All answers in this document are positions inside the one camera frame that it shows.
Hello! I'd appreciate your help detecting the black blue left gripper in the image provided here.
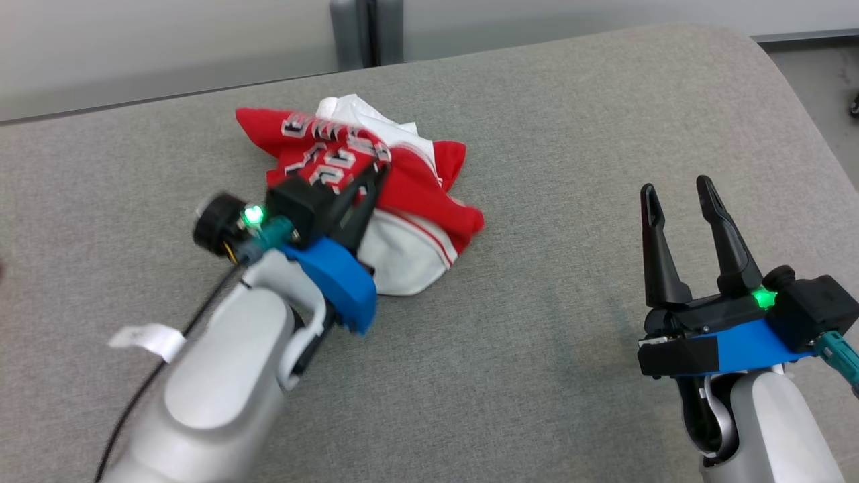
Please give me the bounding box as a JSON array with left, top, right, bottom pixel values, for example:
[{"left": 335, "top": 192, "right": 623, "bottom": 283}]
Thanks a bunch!
[{"left": 279, "top": 160, "right": 393, "bottom": 336}]

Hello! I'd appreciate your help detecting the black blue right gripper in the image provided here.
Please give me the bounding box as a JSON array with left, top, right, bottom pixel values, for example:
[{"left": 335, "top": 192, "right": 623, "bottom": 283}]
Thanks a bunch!
[{"left": 636, "top": 176, "right": 816, "bottom": 380}]

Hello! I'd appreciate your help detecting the red white printed t-shirt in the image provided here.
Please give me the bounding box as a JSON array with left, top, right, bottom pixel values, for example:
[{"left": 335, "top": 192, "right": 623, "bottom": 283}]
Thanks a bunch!
[{"left": 235, "top": 94, "right": 485, "bottom": 297}]

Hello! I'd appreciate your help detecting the grey fabric sofa seat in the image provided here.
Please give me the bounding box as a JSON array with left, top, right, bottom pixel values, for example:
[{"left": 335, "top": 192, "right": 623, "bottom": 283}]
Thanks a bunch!
[{"left": 0, "top": 23, "right": 859, "bottom": 483}]

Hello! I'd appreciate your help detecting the black left cable teal plug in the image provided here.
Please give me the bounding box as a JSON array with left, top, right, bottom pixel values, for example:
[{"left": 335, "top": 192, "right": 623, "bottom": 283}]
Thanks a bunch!
[{"left": 94, "top": 218, "right": 299, "bottom": 483}]

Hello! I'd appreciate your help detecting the black cable teal plug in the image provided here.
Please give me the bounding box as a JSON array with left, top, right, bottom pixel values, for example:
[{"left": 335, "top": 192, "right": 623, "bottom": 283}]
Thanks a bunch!
[
  {"left": 94, "top": 218, "right": 299, "bottom": 483},
  {"left": 815, "top": 331, "right": 859, "bottom": 396}
]

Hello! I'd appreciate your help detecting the black right cable teal plug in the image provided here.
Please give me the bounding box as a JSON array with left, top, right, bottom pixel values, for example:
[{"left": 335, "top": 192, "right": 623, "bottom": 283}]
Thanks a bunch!
[{"left": 815, "top": 331, "right": 859, "bottom": 396}]

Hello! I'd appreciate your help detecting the white cable label tag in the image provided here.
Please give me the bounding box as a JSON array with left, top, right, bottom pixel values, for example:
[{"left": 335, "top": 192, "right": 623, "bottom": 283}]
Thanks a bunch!
[{"left": 107, "top": 323, "right": 187, "bottom": 363}]

